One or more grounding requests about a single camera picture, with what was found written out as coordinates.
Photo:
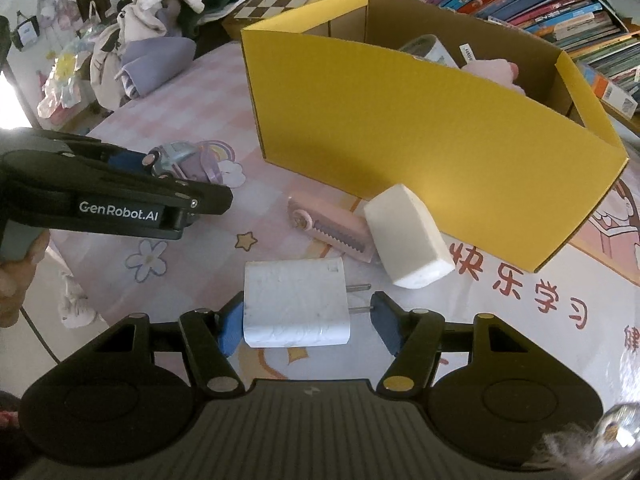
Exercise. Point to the grey toy car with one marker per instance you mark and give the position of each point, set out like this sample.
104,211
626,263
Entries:
175,155

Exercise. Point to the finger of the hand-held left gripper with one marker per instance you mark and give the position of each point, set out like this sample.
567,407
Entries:
125,160
200,197

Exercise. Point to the row of books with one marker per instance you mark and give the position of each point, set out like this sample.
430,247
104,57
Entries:
550,5

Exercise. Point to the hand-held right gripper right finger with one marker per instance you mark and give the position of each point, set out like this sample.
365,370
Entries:
386,325

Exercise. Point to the pink plush toy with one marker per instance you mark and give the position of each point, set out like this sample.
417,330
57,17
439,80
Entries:
492,71

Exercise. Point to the lavender garment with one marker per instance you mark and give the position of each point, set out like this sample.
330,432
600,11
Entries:
155,62

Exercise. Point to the clear packing tape roll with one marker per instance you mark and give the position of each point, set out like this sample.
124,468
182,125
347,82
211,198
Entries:
435,47

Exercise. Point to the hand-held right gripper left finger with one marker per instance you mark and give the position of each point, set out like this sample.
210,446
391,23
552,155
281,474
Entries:
230,330

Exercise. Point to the person's left hand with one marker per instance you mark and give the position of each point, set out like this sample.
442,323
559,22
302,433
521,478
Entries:
12,287

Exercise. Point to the yellow cardboard box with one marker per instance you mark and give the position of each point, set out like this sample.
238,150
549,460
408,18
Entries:
400,135

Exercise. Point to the white plug charger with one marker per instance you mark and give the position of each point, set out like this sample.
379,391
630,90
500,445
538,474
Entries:
295,305

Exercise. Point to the clear plastic bag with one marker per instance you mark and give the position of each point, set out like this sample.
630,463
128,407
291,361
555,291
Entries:
65,70

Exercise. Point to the pink checked tablecloth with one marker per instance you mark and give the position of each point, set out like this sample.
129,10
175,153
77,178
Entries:
165,280

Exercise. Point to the white foam block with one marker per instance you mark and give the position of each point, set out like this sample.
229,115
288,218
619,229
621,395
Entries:
405,240

